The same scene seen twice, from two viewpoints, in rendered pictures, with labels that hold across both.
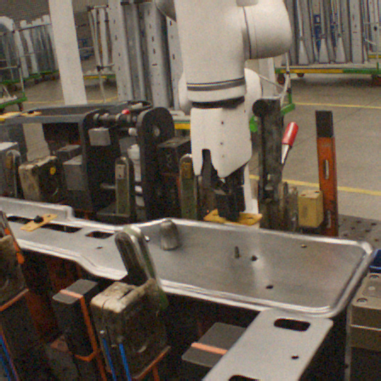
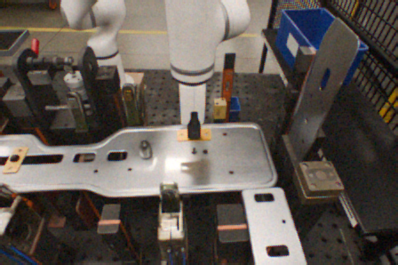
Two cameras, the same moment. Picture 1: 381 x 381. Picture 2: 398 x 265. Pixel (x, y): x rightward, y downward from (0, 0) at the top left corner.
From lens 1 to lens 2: 0.46 m
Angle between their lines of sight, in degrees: 42
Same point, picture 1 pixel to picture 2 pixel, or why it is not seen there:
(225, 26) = (216, 25)
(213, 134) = (200, 102)
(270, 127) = not seen: hidden behind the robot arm
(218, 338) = (226, 217)
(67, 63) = not seen: outside the picture
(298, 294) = (250, 173)
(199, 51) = (196, 48)
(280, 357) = (277, 224)
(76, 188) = (24, 115)
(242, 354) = (258, 229)
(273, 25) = (244, 18)
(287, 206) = not seen: hidden behind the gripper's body
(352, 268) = (262, 145)
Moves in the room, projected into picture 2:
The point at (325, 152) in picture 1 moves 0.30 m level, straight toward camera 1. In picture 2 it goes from (228, 77) to (298, 158)
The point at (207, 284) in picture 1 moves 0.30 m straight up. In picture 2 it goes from (195, 181) to (194, 76)
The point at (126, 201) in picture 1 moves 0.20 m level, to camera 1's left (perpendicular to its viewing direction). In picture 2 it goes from (83, 121) to (8, 155)
